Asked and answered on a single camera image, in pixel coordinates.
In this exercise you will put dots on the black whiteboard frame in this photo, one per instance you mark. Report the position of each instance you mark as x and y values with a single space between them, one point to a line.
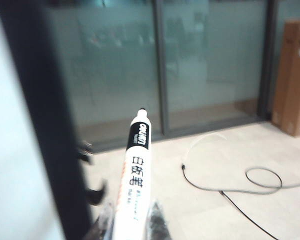
47 112

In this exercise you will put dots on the grey glass partition post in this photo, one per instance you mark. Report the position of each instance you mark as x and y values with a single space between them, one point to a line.
162 75
267 62

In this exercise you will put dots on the brown cardboard box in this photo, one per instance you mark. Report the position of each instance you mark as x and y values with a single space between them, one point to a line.
293 80

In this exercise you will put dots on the white whiteboard marker pen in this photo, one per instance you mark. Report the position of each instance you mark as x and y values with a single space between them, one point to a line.
135 175

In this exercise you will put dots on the white glass whiteboard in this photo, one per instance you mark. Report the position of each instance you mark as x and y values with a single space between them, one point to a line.
12 150

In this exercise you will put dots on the black pen holder clip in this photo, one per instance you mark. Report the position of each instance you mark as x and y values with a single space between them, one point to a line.
85 151
97 193

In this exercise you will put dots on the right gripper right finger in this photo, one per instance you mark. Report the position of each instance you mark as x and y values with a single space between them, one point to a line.
158 222

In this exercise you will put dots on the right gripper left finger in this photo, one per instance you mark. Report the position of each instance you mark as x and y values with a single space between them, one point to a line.
106 220

